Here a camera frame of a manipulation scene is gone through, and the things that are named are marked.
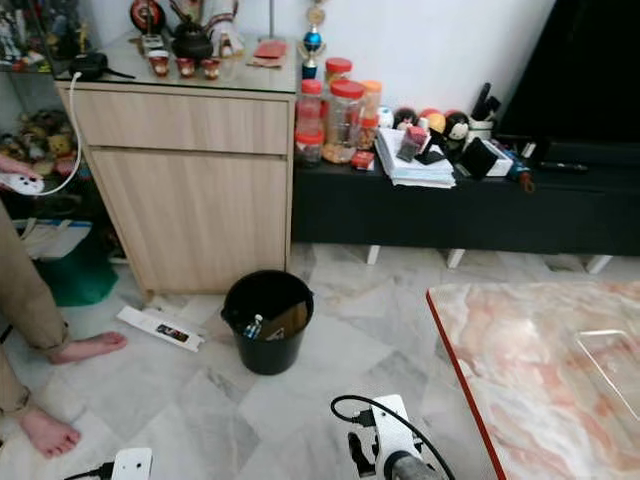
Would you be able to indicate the white handheld device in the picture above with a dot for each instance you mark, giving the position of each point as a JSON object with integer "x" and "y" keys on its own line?
{"x": 25, "y": 185}

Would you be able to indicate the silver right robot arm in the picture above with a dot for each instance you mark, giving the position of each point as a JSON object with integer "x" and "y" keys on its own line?
{"x": 415, "y": 467}

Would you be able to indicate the black round rubbish bin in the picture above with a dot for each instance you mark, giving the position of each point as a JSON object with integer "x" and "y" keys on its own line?
{"x": 268, "y": 352}

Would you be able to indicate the person's bare hand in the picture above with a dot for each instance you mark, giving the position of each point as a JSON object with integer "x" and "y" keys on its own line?
{"x": 17, "y": 168}

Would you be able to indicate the brown cardboard box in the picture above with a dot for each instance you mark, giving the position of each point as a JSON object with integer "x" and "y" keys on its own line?
{"x": 288, "y": 321}

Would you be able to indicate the clear plastic bottle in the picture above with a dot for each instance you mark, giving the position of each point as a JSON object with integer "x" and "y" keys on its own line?
{"x": 253, "y": 326}

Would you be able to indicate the pink marble table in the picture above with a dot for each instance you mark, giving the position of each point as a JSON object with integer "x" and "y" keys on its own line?
{"x": 540, "y": 380}

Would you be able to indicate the flat white carton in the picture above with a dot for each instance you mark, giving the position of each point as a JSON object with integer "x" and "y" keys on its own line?
{"x": 160, "y": 328}

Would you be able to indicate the low black TV console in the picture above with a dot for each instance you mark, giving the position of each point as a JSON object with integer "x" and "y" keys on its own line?
{"x": 460, "y": 215}

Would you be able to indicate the stack of white papers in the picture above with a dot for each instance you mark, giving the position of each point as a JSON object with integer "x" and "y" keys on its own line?
{"x": 415, "y": 168}

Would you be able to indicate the small red box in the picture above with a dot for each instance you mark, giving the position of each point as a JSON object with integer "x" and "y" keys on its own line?
{"x": 363, "y": 160}

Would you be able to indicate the light wooden cabinet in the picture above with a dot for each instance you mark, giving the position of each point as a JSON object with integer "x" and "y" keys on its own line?
{"x": 190, "y": 210}

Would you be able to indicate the person in khaki trousers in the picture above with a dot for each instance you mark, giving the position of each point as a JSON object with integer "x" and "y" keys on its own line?
{"x": 22, "y": 290}

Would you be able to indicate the black square box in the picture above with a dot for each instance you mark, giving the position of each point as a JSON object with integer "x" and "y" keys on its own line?
{"x": 478, "y": 158}

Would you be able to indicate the large red-lid plastic jar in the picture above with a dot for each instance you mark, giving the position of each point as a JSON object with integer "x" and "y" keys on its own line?
{"x": 345, "y": 122}

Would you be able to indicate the green bag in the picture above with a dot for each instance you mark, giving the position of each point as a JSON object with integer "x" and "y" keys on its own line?
{"x": 80, "y": 275}

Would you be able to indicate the orange-lid plastic jar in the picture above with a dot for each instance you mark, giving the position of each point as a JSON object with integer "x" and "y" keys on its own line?
{"x": 371, "y": 110}

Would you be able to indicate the white pen cup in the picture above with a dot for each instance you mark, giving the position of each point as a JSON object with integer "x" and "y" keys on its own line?
{"x": 482, "y": 124}

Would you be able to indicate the slim red-lid plastic jar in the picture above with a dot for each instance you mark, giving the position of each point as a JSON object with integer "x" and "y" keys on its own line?
{"x": 310, "y": 105}

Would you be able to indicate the red-lid jar orange contents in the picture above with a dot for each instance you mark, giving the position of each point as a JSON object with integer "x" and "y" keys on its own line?
{"x": 338, "y": 69}

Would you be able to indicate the small red tea cup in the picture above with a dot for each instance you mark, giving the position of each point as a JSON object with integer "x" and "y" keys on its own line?
{"x": 185, "y": 67}
{"x": 160, "y": 64}
{"x": 211, "y": 69}

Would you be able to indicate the flat red ornament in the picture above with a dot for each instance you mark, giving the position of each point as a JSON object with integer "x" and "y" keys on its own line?
{"x": 270, "y": 50}

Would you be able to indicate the gold and blue trophy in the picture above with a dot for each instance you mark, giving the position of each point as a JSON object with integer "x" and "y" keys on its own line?
{"x": 313, "y": 42}

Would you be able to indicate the brown plush bear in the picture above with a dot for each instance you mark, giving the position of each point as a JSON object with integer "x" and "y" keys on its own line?
{"x": 57, "y": 146}

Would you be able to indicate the black television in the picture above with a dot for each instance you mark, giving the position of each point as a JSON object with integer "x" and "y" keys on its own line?
{"x": 575, "y": 75}

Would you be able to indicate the black teapot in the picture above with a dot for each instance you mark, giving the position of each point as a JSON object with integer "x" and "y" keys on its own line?
{"x": 192, "y": 42}

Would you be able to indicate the white figurine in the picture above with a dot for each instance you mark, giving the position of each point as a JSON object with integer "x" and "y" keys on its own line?
{"x": 225, "y": 27}

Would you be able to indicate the glass display cabinet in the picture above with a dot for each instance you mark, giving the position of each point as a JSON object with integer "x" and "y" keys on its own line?
{"x": 30, "y": 95}

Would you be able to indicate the red and black round ornament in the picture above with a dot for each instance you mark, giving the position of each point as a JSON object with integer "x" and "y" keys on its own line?
{"x": 147, "y": 15}

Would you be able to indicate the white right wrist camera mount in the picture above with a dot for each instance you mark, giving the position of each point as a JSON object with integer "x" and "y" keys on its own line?
{"x": 394, "y": 430}

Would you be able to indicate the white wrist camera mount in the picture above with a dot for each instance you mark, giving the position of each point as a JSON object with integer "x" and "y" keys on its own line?
{"x": 132, "y": 464}
{"x": 394, "y": 430}

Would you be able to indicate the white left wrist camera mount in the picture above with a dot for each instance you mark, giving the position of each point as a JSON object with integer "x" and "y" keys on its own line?
{"x": 132, "y": 464}

